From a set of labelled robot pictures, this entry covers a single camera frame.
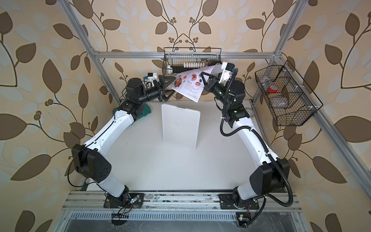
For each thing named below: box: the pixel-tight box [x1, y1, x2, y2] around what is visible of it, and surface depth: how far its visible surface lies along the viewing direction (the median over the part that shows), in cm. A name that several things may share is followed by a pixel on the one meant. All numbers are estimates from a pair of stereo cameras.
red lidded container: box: [268, 85, 279, 93], surface depth 84 cm
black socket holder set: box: [170, 62, 206, 74], surface depth 84 cm
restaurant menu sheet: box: [168, 64, 224, 103], surface depth 68 cm
